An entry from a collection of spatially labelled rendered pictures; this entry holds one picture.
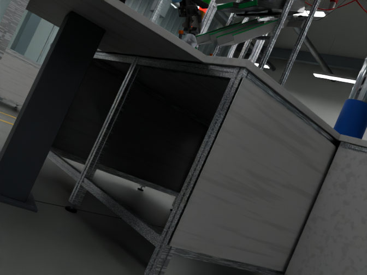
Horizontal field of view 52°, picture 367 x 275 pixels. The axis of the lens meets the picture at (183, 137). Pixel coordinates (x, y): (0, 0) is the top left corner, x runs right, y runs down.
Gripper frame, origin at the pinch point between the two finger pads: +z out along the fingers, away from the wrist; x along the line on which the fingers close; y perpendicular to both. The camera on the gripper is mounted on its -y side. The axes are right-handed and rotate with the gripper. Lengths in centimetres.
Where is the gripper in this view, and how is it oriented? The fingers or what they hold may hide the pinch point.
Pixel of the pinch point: (195, 31)
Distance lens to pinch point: 213.5
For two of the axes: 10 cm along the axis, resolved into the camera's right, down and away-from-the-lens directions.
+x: 6.0, 2.3, -7.7
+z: 1.2, 9.2, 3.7
